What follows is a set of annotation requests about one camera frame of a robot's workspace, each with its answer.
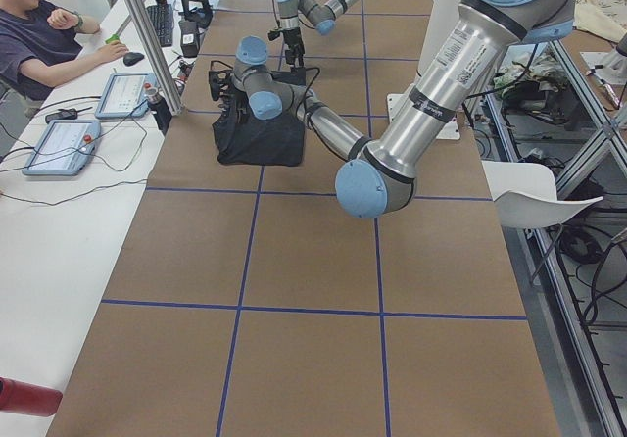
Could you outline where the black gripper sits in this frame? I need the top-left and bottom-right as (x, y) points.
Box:
(282, 28), (305, 65)
(208, 69), (234, 102)

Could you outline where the black graphic t-shirt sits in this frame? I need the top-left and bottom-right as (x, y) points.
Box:
(213, 84), (305, 167)

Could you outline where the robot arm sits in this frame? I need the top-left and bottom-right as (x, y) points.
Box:
(268, 0), (360, 70)
(209, 0), (575, 219)

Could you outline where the black keyboard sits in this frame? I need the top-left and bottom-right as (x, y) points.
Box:
(146, 3), (173, 48)

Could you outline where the black computer mouse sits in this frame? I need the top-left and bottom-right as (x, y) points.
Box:
(122, 52), (144, 67)

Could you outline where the upper teach pendant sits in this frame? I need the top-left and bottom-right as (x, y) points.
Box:
(94, 73), (157, 121)

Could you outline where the teach pendant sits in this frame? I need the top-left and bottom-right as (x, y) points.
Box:
(94, 73), (157, 121)
(22, 120), (102, 176)

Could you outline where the lower teach pendant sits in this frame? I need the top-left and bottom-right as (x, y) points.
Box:
(22, 120), (102, 176)

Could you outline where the seated person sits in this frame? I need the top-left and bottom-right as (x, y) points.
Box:
(1, 0), (128, 101)

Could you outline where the red bottle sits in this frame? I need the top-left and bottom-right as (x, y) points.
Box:
(1, 377), (63, 417)

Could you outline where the aluminium frame post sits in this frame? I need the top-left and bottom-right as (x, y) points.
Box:
(124, 0), (183, 116)

